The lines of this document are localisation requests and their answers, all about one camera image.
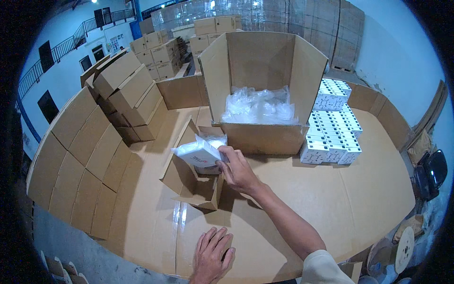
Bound wrapped pallet wall of cartons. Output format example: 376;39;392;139
151;0;366;71

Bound small open cardboard carton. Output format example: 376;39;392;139
159;117;228;211

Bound white box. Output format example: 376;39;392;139
171;134;228;168

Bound leaning stack of cardboard cartons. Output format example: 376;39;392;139
80;49;169;143

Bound person's body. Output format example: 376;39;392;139
300;249;356;284

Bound row of closed cardboard cartons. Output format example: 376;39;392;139
26;86;143;240

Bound row of folded cardboard pieces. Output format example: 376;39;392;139
40;250;90;284

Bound distant stacks of cardboard cartons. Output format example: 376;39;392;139
129;15;243;81

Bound person's right hand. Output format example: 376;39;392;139
215;145;262;195

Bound black chair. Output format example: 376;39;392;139
412;149;448;202

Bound person's left hand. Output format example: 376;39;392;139
190;226;236;284

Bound upright cardboard strip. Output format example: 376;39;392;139
156;74;210;111
345;82;414;152

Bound large open cardboard carton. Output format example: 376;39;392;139
198;31;329;156

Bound heap of clear plastic bags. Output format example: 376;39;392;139
220;85;301;126

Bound black metal stair railing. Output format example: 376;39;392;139
17;8;136;102

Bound wooden cable spool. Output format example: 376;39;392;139
393;226;416;275

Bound leaning wooden board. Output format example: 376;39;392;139
404;80;450;150

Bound stack of white printed boxes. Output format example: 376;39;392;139
299;78;363;166

